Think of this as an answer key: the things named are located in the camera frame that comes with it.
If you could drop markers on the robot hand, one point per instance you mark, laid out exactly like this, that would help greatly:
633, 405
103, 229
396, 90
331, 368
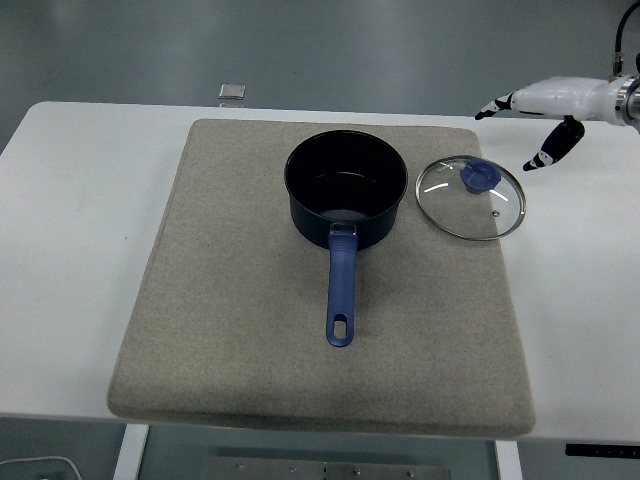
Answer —
560, 97

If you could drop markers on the glass pot lid blue knob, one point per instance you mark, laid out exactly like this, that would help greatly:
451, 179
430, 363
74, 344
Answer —
479, 176

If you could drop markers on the small silver floor plate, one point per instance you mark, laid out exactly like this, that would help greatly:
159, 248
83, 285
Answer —
232, 90

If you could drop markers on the black table control panel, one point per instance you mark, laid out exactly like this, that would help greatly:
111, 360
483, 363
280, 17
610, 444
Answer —
605, 450

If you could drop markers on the white table leg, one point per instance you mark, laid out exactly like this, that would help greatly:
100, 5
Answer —
129, 455
509, 462

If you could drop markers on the beige fabric mat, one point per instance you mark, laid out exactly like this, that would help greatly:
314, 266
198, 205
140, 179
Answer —
225, 300

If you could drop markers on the grey metal plate with screws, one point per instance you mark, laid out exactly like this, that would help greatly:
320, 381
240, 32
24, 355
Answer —
275, 472

